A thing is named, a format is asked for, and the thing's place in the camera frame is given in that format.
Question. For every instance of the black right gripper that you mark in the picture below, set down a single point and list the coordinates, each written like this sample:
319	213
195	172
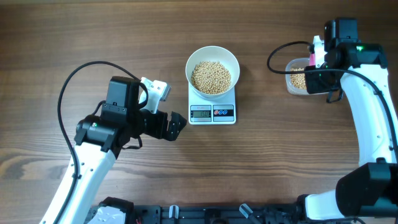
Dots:
314	86

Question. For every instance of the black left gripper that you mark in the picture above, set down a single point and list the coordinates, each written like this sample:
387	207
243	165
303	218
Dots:
173	130

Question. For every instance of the pink measuring scoop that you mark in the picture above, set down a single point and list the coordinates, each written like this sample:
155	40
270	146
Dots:
313	60

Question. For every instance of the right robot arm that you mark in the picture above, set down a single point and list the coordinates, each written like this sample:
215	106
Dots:
359	72

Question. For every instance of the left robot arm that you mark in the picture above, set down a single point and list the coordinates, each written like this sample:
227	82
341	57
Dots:
129	110

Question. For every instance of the white digital kitchen scale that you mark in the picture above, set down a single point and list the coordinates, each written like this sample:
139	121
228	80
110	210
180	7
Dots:
211	111

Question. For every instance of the soybeans in bowl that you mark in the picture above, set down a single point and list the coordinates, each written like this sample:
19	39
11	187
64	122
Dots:
211	78

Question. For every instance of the white bowl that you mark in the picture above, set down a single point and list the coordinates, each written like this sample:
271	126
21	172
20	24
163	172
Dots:
214	54

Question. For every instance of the soybeans pile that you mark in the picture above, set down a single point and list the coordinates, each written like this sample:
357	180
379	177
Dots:
298	81

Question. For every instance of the clear plastic container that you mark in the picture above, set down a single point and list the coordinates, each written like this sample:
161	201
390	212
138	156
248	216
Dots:
295	64

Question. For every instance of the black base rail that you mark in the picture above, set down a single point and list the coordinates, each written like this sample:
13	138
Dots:
154	214

